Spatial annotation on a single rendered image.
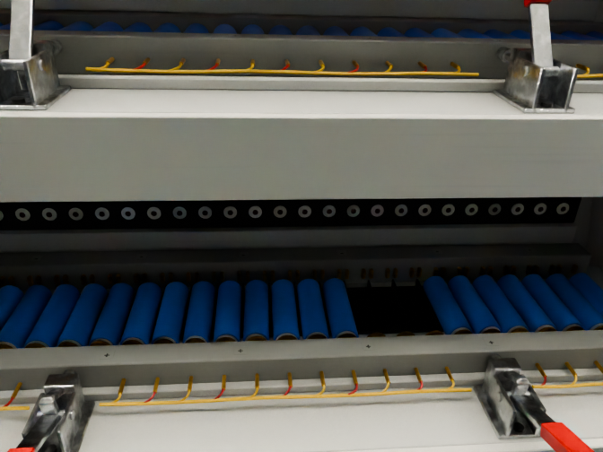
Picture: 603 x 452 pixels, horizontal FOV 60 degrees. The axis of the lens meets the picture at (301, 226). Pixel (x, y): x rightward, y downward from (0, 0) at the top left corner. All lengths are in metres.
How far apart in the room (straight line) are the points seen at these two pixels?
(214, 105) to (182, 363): 0.16
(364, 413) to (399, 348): 0.05
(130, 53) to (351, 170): 0.15
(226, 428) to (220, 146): 0.17
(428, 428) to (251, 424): 0.11
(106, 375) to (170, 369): 0.04
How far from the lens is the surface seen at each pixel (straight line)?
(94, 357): 0.35
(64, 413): 0.33
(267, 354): 0.34
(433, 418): 0.35
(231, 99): 0.29
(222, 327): 0.37
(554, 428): 0.32
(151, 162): 0.27
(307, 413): 0.34
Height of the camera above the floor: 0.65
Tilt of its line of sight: 10 degrees down
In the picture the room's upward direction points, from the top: straight up
